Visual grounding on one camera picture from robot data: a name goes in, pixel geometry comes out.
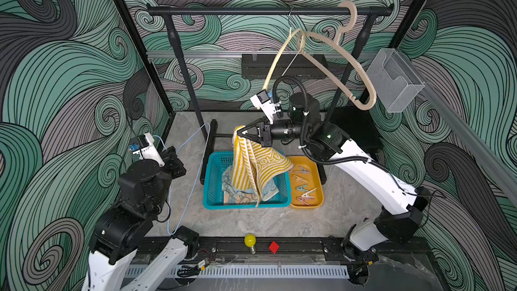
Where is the black clothes rack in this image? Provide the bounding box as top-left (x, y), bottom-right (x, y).
top-left (147, 4), bottom-right (394, 184)

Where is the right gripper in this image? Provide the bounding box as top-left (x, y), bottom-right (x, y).
top-left (240, 116), bottom-right (311, 149)

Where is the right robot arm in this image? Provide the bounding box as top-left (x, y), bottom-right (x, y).
top-left (236, 76), bottom-right (431, 251)

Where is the black case on floor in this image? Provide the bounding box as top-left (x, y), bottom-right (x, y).
top-left (330, 106), bottom-right (383, 154)

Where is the green clothespin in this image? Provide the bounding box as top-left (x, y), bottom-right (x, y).
top-left (296, 185), bottom-right (312, 194)

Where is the yellow striped towel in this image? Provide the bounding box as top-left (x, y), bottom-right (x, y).
top-left (231, 125), bottom-right (294, 203)

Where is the clear acrylic wall box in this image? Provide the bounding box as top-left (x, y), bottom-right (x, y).
top-left (367, 48), bottom-right (425, 113)

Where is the blue wire hanger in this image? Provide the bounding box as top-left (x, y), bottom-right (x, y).
top-left (149, 122), bottom-right (211, 237)

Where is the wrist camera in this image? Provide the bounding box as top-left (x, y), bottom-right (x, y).
top-left (129, 132), bottom-right (165, 167)
top-left (250, 90), bottom-right (283, 125)

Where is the yellow plastic tray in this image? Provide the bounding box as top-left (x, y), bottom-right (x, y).
top-left (288, 156), bottom-right (324, 210)

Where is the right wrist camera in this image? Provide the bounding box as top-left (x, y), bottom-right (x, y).
top-left (250, 90), bottom-right (283, 125)

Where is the yellow light bulb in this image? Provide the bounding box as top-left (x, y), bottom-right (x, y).
top-left (244, 234), bottom-right (257, 254)

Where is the teal perforated plastic basket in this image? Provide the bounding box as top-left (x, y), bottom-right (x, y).
top-left (203, 151), bottom-right (292, 210)

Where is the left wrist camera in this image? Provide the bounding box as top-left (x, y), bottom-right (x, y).
top-left (129, 132), bottom-right (165, 167)

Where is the black wall shelf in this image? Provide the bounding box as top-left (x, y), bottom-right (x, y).
top-left (241, 54), bottom-right (326, 80)

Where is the light blue towel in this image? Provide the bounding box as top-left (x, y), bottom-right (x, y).
top-left (261, 179), bottom-right (280, 202)

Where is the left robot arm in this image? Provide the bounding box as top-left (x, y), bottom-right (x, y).
top-left (82, 147), bottom-right (199, 290)

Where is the pink wooden hanger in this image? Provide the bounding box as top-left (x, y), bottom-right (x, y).
top-left (296, 1), bottom-right (376, 110)

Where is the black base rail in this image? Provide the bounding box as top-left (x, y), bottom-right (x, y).
top-left (185, 237), bottom-right (430, 264)

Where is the orange clothespin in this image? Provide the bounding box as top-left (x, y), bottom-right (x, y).
top-left (293, 175), bottom-right (308, 183)

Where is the white slotted cable duct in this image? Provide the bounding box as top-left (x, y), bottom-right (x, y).
top-left (124, 264), bottom-right (351, 280)

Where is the bunny pattern towel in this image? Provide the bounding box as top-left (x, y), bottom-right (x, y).
top-left (222, 166), bottom-right (257, 205)

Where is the cream plastic hanger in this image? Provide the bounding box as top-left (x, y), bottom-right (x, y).
top-left (262, 8), bottom-right (306, 90)

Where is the red diamond marker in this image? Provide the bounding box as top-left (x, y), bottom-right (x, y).
top-left (268, 241), bottom-right (280, 254)

